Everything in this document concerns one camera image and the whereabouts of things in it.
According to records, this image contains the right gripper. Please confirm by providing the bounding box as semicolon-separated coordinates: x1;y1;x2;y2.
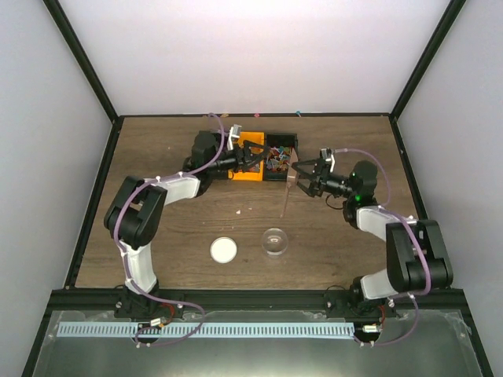
292;159;356;199

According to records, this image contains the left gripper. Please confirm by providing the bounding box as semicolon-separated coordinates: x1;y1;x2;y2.
207;140;269;174

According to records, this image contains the brown slotted scoop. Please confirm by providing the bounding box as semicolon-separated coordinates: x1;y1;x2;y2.
280;148;299;218

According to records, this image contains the orange candy bin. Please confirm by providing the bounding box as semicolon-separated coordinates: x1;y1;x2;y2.
227;131;266;181

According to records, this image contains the black bin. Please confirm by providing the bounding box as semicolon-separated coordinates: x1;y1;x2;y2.
263;133;298;181

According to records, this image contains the clear plastic cup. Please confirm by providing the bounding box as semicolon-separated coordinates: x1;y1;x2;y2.
261;228;288;257

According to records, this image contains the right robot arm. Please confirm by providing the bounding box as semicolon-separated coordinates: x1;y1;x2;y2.
292;156;453;317

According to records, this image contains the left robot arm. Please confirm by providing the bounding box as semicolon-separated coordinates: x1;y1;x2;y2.
104;126;269;317

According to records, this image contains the white round lid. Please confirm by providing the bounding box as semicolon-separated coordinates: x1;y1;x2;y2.
210;237;237;264

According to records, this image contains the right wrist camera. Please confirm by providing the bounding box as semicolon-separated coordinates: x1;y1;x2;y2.
320;148;335;166

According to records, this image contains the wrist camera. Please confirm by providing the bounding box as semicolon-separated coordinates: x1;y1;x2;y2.
320;148;335;166
229;124;242;142

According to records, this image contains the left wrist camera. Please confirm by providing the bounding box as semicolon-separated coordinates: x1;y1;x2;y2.
229;124;242;142

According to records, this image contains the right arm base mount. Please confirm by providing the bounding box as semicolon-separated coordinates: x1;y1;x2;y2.
322;284;393;320

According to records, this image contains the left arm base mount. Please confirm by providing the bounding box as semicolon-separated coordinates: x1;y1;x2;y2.
115;288;183;320

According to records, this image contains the light blue slotted rail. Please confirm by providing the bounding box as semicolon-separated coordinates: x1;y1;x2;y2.
57;322;354;339

